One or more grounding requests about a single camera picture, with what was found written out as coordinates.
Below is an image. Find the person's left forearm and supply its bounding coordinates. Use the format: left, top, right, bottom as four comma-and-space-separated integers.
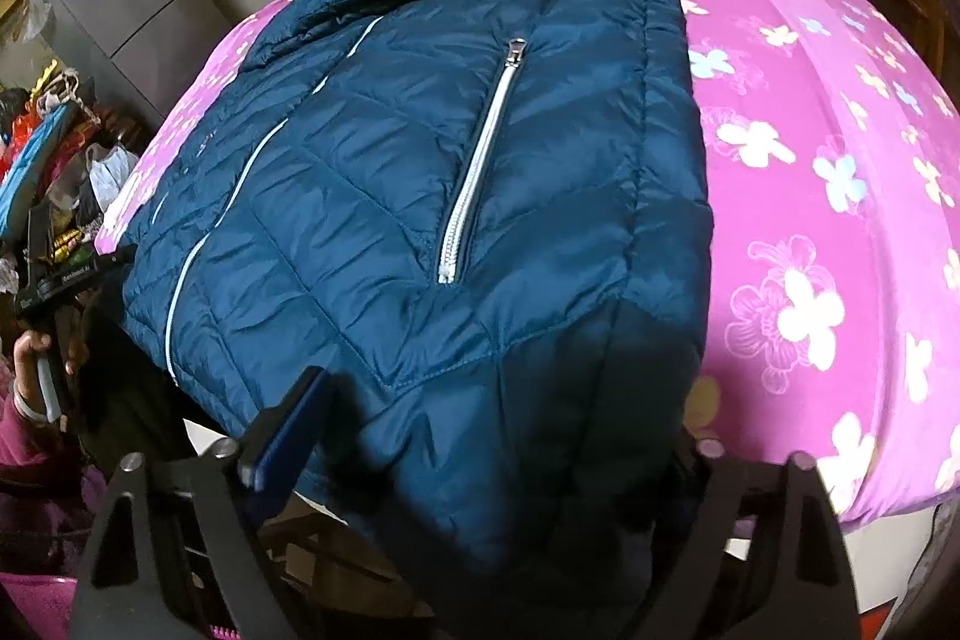
0, 359, 110, 585

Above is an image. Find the white bed frame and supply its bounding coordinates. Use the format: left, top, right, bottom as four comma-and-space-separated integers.
831, 490, 950, 640

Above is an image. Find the blue bag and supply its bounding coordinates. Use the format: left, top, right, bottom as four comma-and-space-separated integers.
0, 101, 82, 238

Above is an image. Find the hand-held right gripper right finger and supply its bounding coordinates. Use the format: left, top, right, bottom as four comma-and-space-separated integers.
637, 434, 862, 640

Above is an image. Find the teal puffer jacket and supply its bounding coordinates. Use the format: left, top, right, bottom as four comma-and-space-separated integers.
116, 0, 715, 640

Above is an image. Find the pink floral bedsheet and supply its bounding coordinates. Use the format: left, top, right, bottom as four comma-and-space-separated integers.
94, 0, 960, 530

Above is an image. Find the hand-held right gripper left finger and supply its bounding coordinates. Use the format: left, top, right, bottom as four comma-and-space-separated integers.
67, 366, 331, 640

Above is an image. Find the white plastic bag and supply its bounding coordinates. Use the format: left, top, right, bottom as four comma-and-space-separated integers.
86, 146, 142, 215

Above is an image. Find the person's left hand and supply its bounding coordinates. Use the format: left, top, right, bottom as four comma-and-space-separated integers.
11, 329, 89, 425

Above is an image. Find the grey refrigerator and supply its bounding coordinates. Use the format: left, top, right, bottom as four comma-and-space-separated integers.
34, 0, 245, 122

